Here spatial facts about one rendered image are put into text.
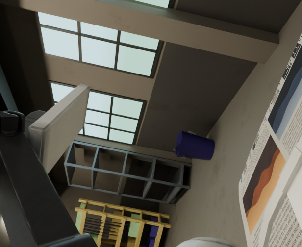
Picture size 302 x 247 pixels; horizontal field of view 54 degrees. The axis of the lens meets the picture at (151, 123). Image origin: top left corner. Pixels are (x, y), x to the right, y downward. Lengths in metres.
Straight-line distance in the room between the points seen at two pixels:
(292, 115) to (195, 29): 2.89
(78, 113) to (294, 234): 0.19
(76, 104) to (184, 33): 3.07
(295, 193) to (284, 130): 0.14
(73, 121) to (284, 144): 0.21
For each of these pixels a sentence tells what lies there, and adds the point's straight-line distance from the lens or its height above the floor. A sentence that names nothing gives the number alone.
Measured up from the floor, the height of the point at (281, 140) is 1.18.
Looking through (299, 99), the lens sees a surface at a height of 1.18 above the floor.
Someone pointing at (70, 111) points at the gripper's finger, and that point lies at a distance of 0.16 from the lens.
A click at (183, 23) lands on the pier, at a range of 3.15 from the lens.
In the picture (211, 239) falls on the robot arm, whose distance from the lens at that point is 0.49.
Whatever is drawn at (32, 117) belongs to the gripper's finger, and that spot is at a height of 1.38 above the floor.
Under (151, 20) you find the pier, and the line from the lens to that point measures 3.16.
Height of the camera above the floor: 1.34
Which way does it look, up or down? 4 degrees down
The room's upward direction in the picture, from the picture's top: 78 degrees counter-clockwise
